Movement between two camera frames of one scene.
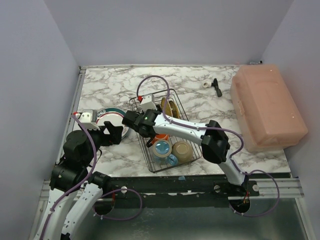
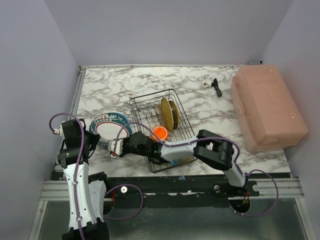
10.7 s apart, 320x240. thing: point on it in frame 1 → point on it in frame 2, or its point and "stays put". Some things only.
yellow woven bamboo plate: [168, 111] stays put
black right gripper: [129, 118] → [125, 147]
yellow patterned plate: [175, 112] stays put
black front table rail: [211, 187] stays put
